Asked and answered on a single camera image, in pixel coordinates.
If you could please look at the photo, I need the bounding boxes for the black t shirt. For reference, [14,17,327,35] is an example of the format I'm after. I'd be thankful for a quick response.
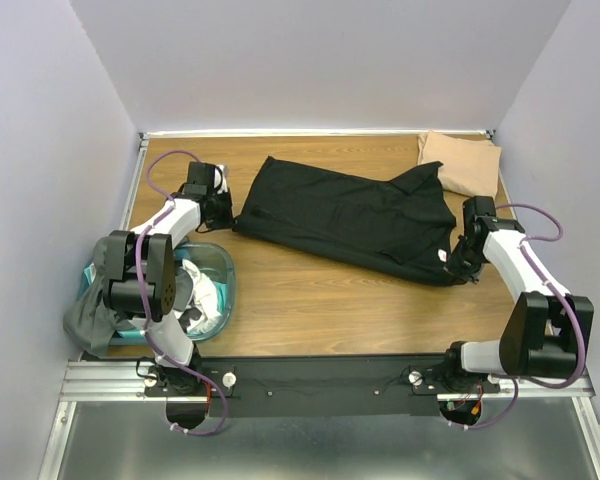
[233,157,460,286]

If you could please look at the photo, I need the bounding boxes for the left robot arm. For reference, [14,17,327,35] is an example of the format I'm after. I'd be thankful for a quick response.
[102,158,233,395]

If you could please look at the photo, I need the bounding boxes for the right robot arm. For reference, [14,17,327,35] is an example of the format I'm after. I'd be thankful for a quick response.
[439,196,594,392]

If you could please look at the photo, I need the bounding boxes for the teal plastic basket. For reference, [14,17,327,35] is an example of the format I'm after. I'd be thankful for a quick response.
[77,240,236,346]

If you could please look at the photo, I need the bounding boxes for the white clothes in basket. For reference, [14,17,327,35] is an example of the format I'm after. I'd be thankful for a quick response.
[173,259,222,339]

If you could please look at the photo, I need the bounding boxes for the folded beige t shirt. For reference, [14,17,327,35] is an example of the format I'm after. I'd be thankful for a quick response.
[418,131,501,198]

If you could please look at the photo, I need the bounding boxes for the grey t shirt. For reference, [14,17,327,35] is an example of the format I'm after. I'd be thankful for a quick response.
[63,237,135,358]

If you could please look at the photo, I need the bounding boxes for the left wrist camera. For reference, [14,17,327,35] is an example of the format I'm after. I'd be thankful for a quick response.
[214,164,229,194]

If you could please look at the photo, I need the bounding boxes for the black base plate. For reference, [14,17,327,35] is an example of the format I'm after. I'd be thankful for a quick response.
[142,354,499,418]

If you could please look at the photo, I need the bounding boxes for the aluminium rail frame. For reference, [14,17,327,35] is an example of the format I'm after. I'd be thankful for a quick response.
[38,131,600,480]

